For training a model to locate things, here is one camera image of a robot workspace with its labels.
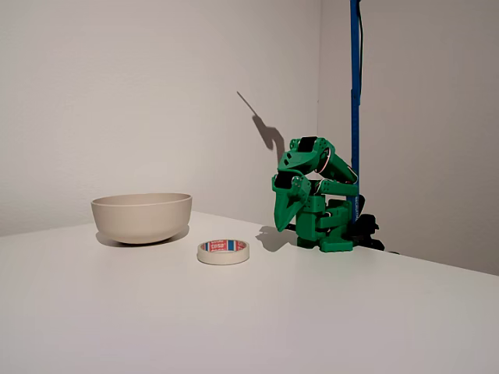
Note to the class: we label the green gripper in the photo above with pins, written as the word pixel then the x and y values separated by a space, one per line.
pixel 285 202

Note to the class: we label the masking tape roll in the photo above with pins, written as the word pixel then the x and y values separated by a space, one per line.
pixel 223 255

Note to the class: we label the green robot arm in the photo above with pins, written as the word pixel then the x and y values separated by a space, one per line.
pixel 312 228

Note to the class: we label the black table clamp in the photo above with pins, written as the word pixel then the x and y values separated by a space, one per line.
pixel 368 226

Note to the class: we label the blue pole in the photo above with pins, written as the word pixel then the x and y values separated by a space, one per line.
pixel 355 97

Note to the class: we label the beige bowl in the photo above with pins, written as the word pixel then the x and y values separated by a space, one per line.
pixel 142 220

